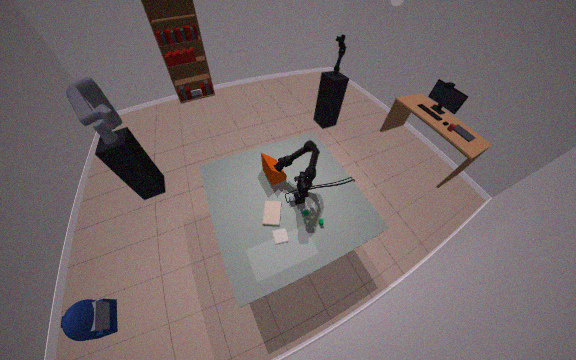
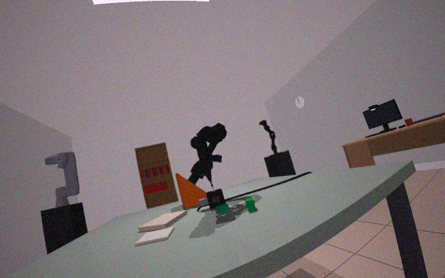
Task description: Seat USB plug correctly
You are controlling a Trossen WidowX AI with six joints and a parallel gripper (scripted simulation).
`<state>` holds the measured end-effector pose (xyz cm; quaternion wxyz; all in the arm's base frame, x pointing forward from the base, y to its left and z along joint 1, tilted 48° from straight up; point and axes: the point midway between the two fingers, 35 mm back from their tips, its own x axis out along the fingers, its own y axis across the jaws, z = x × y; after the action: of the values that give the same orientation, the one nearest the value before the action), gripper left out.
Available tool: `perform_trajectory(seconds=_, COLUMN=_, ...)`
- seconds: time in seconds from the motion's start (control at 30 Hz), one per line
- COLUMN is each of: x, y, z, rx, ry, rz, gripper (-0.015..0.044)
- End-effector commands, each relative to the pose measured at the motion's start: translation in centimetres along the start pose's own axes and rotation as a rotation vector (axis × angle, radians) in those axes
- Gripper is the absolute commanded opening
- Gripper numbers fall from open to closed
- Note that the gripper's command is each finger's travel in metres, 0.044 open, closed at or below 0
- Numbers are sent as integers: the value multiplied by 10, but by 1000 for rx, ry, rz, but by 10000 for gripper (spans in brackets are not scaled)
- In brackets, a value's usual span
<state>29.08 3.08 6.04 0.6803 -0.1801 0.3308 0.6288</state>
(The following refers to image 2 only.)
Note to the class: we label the green rectangular block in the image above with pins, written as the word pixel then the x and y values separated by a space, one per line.
pixel 250 204

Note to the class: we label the green cube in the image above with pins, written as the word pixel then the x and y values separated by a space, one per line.
pixel 222 208

